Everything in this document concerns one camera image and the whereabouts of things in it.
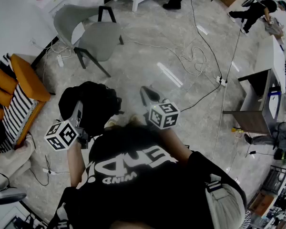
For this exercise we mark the long white desk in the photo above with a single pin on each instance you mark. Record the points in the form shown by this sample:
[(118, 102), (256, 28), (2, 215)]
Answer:
[(271, 56)]

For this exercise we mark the person's grey harness vest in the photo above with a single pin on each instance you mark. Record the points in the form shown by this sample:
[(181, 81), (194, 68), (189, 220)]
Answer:
[(224, 206)]

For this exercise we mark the orange sofa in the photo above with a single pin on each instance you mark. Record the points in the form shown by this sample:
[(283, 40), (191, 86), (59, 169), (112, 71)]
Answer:
[(26, 80)]

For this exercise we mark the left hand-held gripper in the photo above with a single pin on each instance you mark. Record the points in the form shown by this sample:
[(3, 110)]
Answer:
[(61, 136)]

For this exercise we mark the black white striped blanket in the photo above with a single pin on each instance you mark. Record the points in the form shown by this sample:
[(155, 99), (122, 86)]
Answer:
[(19, 108)]

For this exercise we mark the beige cloth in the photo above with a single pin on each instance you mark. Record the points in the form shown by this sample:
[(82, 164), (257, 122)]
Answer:
[(12, 159)]

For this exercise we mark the wooden side desk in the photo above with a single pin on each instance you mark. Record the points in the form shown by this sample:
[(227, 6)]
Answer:
[(250, 123)]

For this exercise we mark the person's right forearm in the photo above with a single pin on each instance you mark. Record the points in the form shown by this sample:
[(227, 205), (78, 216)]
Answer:
[(174, 147)]

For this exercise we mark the person's black printed t-shirt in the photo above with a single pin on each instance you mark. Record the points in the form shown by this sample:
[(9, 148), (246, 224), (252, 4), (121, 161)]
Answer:
[(138, 194)]

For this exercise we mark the white blue device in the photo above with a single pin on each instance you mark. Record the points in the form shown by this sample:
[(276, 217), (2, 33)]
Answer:
[(274, 104)]

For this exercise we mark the white power adapter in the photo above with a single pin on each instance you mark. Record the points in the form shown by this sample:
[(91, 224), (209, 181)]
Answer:
[(48, 171)]

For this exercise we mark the person's left forearm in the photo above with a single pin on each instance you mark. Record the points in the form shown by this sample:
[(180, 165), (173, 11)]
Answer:
[(75, 166)]

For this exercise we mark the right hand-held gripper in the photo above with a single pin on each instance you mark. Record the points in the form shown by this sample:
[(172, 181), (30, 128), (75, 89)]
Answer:
[(164, 116)]

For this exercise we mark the slim white power strip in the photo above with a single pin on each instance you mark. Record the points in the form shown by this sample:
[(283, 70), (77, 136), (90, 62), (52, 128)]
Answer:
[(60, 60)]

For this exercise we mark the black backpack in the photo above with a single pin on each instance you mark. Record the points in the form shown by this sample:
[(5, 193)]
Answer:
[(95, 104)]

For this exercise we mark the grey plastic shell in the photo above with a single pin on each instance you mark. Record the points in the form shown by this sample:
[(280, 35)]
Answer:
[(9, 195)]

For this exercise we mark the white power strip with plugs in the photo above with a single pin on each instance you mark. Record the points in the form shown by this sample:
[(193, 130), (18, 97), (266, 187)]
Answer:
[(221, 81)]

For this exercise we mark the cluttered shelving rack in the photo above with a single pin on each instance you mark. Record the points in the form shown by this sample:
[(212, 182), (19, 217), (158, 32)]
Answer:
[(274, 187)]

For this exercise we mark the grey chair with black legs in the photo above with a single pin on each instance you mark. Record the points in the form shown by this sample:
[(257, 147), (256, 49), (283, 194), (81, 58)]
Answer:
[(100, 39)]

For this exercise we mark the grey cloth bag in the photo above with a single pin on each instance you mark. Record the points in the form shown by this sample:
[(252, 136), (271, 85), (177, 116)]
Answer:
[(274, 27)]

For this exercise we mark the small yellow object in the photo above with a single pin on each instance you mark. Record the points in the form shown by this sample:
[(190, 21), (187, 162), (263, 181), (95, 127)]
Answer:
[(236, 130)]

